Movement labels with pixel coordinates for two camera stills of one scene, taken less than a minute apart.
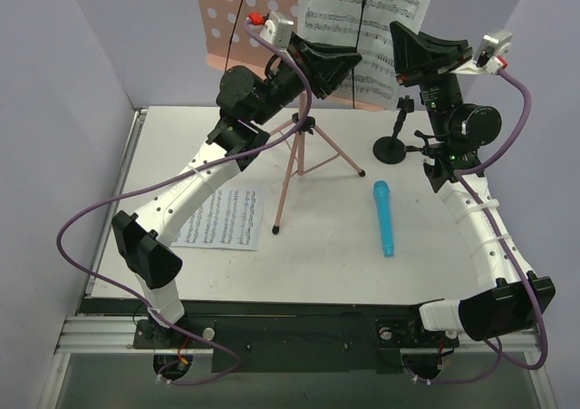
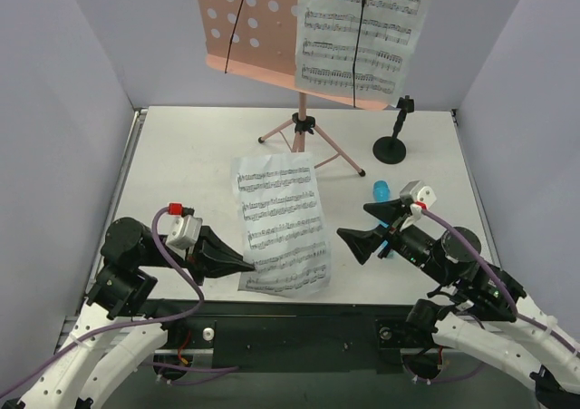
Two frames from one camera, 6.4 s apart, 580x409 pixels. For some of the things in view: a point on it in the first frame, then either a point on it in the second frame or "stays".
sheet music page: (353, 11) stays
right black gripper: (433, 67) -> (386, 235)
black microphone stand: (391, 150) stays
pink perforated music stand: (225, 2) stays
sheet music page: (227, 219) -> (282, 225)
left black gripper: (304, 65) -> (199, 255)
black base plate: (297, 335) stays
